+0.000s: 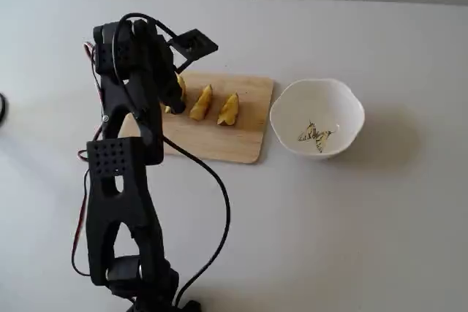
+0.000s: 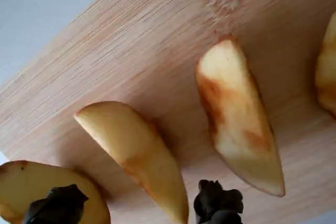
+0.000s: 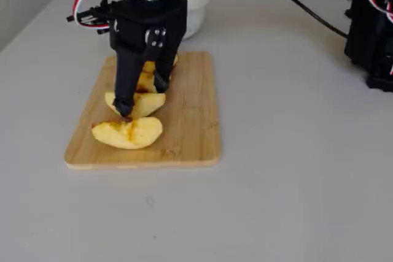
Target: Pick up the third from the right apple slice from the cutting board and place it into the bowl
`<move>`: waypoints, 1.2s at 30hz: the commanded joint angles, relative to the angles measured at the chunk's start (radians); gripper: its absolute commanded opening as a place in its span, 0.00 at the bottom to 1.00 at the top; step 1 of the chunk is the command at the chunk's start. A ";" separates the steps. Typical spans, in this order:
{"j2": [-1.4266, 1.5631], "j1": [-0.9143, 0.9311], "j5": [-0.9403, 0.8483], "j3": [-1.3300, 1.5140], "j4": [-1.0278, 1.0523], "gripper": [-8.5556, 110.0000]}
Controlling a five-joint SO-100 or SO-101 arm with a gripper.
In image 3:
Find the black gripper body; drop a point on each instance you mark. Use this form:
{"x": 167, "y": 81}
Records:
{"x": 135, "y": 26}

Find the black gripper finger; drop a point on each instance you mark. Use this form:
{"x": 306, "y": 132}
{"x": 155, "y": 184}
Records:
{"x": 127, "y": 78}
{"x": 164, "y": 71}

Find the apple slice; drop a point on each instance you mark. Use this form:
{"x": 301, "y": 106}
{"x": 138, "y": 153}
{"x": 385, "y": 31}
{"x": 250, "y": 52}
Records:
{"x": 147, "y": 82}
{"x": 149, "y": 66}
{"x": 129, "y": 136}
{"x": 150, "y": 104}

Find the wooden cutting board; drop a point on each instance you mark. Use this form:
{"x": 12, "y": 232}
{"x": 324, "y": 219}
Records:
{"x": 190, "y": 121}

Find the white bowl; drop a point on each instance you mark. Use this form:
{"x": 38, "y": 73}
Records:
{"x": 196, "y": 13}

